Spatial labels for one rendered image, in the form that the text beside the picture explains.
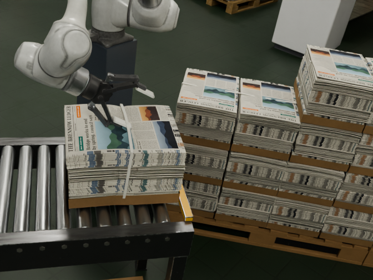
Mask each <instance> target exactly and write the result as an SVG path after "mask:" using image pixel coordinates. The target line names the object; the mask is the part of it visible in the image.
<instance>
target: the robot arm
mask: <svg viewBox="0 0 373 280"><path fill-rule="evenodd" d="M179 11H180V9H179V7H178V5H177V4H176V3H175V2H174V1H173V0H92V11H91V14H92V27H91V29H90V30H87V29H86V27H85V22H86V16H87V0H68V4H67V9H66V11H65V14H64V16H63V18H62V19H61V20H58V21H55V22H54V23H53V25H52V27H51V29H50V31H49V33H48V35H47V36H46V38H45V40H44V44H39V43H35V42H23V43H22V44H21V45H20V46H19V48H18V49H17V51H16V53H15V56H14V66H15V67H16V68H17V69H18V70H19V71H20V72H21V73H23V74H24V75H25V76H27V77H28V78H30V79H32V80H34V81H36V82H38V83H41V84H43V85H46V86H48V87H53V88H58V89H61V90H62V91H65V92H67V93H70V94H72V95H74V96H78V95H80V96H82V97H84V98H86V99H89V100H91V102H90V103H88V104H87V105H88V109H89V110H90V111H92V112H93V113H94V114H95V115H96V116H97V118H98V119H99V120H100V121H101V122H102V123H103V125H104V126H105V127H108V126H109V125H110V124H114V125H116V126H118V127H120V126H123V127H127V126H126V122H125V121H124V120H122V119H120V118H118V117H116V116H113V118H112V116H111V114H110V112H109V109H108V107H107V104H106V102H108V101H109V99H110V97H111V96H112V95H113V92H116V91H119V90H123V89H129V88H135V90H137V91H139V92H141V93H143V94H146V95H147V96H150V97H152V98H154V93H153V92H151V91H149V90H147V88H146V86H145V85H143V84H141V83H139V77H138V75H134V74H114V73H110V72H108V73H107V77H106V79H105V80H103V79H100V78H98V77H96V76H94V75H92V74H89V70H87V69H85V68H83V67H82V66H83V65H85V63H86V62H87V61H88V59H89V57H90V55H91V52H92V42H97V43H99V44H101V45H102V46H103V47H105V48H110V47H111V46H114V45H117V44H120V43H123V42H127V41H133V40H134V37H133V36H132V35H129V34H127V33H125V27H132V28H136V29H140V30H143V31H149V32H157V33H163V32H169V31H172V30H173V29H174V28H175V27H176V26H177V21H178V16H179ZM109 81H111V82H112V81H122V83H116V84H115V83H112V84H109ZM95 103H101V105H102V108H103V109H104V112H105V115H106V116H107V120H106V119H105V117H104V116H103V115H102V114H101V113H100V111H99V110H98V108H97V107H96V106H95Z"/></svg>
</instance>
